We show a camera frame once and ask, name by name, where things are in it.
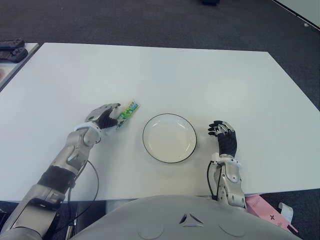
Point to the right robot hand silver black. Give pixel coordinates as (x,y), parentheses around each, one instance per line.
(227,142)

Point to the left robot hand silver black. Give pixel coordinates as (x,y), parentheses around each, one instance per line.
(105,117)

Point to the green candy pack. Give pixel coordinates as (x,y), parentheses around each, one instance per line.
(130,110)

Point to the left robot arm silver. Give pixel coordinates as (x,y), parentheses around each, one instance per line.
(62,165)

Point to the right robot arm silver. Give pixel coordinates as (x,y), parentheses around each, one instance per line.
(232,180)

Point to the white plate with black rim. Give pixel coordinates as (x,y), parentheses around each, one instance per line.
(170,140)

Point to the pink cardboard box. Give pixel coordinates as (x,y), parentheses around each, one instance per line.
(262,207)

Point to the grey robot torso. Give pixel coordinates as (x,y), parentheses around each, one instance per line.
(187,220)

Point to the white paper strip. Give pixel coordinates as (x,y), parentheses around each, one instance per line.
(286,212)

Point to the white side table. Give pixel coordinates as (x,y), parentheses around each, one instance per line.
(17,67)

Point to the black game controller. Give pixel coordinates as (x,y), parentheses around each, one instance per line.
(11,43)
(13,55)

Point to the small white floor scrap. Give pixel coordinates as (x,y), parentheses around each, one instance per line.
(306,25)

